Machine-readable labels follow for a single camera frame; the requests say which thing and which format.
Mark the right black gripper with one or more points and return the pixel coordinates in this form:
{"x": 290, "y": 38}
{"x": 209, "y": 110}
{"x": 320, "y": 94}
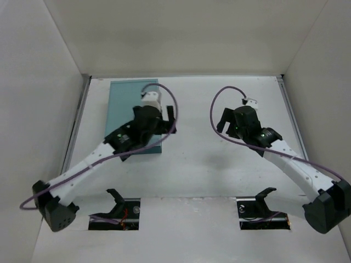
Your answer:
{"x": 228, "y": 115}

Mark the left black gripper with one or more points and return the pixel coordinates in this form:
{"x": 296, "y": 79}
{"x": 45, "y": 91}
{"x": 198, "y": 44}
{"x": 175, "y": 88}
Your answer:
{"x": 160, "y": 124}

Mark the teal makeup organizer box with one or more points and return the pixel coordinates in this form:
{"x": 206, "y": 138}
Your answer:
{"x": 123, "y": 96}

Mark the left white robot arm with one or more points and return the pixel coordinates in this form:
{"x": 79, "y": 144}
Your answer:
{"x": 59, "y": 200}

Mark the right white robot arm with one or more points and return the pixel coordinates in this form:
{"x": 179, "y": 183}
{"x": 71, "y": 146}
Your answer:
{"x": 325, "y": 203}

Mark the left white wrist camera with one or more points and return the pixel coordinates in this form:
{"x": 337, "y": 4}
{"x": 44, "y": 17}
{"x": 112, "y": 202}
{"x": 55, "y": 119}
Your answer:
{"x": 152, "y": 99}

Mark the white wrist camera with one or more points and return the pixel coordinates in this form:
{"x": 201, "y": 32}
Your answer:
{"x": 152, "y": 99}
{"x": 250, "y": 102}

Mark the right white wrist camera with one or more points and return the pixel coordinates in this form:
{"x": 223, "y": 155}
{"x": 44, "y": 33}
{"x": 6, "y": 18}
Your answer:
{"x": 250, "y": 102}

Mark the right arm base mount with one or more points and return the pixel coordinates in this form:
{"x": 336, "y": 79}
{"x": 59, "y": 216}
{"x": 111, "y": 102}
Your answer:
{"x": 254, "y": 213}

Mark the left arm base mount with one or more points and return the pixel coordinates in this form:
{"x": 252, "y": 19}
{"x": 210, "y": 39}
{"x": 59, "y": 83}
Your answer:
{"x": 124, "y": 216}

